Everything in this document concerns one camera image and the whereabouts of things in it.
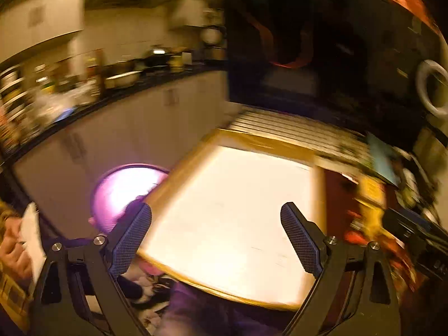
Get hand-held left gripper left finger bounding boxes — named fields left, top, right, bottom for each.
left=33, top=201, right=153, bottom=336

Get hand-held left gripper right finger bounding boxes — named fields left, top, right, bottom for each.
left=280, top=202, right=401, bottom=336

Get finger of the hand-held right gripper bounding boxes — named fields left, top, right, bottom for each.
left=382, top=207, right=448, bottom=249

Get gold cardboard box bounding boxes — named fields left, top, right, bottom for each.
left=138, top=128, right=328, bottom=311

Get purple fan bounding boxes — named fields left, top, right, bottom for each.
left=89, top=163, right=170, bottom=233

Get black white printed cloth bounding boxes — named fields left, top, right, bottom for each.
left=135, top=273, right=176, bottom=319

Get blue book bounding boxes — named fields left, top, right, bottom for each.
left=366, top=133, right=400, bottom=186

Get white keyboard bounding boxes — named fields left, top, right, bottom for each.
left=226, top=110, right=372, bottom=169

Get person's dark clothing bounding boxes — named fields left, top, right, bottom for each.
left=154, top=282, right=291, bottom=336

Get white kitchen cabinet unit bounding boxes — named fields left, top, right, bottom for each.
left=10, top=66, right=230, bottom=232

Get white basin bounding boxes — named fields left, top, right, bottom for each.
left=104, top=71, right=143, bottom=89

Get black monitor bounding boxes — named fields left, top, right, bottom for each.
left=222, top=0, right=443, bottom=151

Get white ring light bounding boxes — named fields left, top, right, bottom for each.
left=416, top=59, right=448, bottom=118

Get white wall cabinet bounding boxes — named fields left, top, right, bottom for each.
left=0, top=0, right=85, bottom=64

